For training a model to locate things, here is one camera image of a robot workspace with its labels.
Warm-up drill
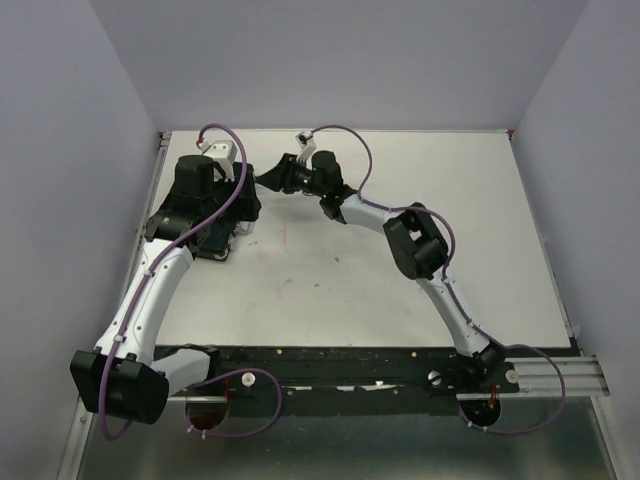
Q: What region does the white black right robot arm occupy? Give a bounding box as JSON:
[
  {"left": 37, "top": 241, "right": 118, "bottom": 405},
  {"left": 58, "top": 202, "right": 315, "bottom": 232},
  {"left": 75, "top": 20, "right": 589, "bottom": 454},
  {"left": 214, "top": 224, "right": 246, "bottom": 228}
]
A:
[{"left": 256, "top": 151, "right": 505, "bottom": 392}]

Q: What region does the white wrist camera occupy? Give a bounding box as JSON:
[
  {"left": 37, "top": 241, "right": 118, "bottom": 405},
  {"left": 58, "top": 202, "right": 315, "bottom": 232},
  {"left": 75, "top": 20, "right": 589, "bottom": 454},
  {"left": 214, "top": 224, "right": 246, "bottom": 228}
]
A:
[
  {"left": 296, "top": 130, "right": 317, "bottom": 165},
  {"left": 203, "top": 140, "right": 237, "bottom": 182}
]

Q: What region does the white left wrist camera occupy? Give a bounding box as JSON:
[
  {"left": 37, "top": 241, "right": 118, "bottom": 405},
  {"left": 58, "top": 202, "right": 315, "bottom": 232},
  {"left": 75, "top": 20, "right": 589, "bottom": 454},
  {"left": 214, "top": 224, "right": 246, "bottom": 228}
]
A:
[{"left": 203, "top": 140, "right": 237, "bottom": 182}]

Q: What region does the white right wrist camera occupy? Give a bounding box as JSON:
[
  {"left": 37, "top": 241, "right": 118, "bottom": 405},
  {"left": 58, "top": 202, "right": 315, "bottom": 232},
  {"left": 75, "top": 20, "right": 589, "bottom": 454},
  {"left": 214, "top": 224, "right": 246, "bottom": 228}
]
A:
[{"left": 296, "top": 130, "right": 317, "bottom": 165}]

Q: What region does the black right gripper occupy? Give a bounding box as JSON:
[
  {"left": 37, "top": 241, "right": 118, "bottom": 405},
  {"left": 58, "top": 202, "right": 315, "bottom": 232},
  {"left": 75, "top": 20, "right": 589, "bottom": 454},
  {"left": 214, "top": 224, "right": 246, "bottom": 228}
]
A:
[{"left": 255, "top": 155, "right": 325, "bottom": 200}]

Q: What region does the black aluminium base frame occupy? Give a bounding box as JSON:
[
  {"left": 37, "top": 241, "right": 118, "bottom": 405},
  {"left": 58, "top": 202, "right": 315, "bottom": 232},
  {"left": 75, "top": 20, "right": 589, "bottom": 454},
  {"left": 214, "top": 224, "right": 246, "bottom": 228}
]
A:
[{"left": 74, "top": 342, "right": 614, "bottom": 419}]

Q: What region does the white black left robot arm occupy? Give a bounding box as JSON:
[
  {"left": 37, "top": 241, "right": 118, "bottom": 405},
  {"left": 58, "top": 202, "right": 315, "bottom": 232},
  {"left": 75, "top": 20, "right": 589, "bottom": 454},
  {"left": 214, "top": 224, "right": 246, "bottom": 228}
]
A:
[{"left": 70, "top": 155, "right": 261, "bottom": 424}]

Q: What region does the black poker set case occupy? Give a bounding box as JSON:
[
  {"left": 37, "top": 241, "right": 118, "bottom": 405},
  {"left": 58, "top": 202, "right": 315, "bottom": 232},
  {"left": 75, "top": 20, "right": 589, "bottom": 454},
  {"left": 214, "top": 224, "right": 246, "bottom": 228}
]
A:
[{"left": 195, "top": 164, "right": 261, "bottom": 262}]

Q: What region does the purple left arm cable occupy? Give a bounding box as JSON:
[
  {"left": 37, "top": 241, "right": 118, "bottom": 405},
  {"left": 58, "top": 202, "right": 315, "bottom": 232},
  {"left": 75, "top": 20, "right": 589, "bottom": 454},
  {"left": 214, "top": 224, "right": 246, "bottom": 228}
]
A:
[{"left": 97, "top": 123, "right": 284, "bottom": 444}]

